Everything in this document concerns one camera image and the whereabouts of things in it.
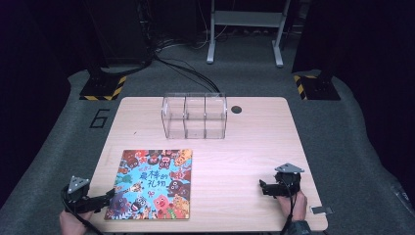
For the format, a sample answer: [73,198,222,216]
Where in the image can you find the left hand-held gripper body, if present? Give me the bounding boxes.
[61,175,110,215]

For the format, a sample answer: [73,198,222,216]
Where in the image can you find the clear acrylic book rack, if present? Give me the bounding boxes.
[161,91,228,140]

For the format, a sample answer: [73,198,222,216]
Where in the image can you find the black floor cables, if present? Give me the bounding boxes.
[97,38,222,94]

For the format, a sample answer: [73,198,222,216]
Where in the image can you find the person's left hand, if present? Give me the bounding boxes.
[59,210,95,235]

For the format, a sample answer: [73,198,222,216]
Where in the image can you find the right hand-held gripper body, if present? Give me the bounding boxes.
[266,163,305,199]

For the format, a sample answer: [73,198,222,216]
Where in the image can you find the white metal stand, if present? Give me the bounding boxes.
[206,0,292,69]

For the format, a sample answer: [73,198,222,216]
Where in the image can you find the person's right hand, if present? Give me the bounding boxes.
[276,190,308,223]

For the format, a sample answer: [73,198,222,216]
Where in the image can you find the black base with striped edge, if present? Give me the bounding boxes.
[293,72,342,102]
[78,68,128,102]

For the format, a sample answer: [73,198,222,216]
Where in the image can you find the small grey tag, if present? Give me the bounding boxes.
[308,205,335,215]

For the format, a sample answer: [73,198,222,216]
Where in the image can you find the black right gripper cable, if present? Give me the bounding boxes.
[279,177,299,235]

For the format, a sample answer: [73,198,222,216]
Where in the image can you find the colourful picture book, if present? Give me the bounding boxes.
[104,148,194,220]

